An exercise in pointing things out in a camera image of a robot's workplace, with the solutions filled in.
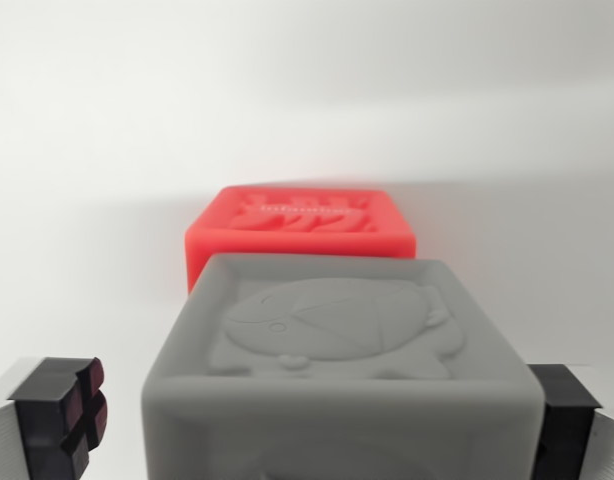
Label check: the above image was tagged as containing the red embossed rubber cube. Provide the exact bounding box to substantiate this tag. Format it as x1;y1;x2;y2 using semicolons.
185;184;418;294

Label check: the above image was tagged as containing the black-tipped silver gripper right finger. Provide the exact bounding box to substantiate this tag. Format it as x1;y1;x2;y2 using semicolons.
528;363;614;480

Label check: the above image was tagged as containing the gray embossed rubber cube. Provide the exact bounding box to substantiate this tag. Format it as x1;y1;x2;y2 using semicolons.
140;252;547;480

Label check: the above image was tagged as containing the black-tipped silver gripper left finger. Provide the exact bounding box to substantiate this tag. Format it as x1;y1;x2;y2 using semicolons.
0;356;110;480

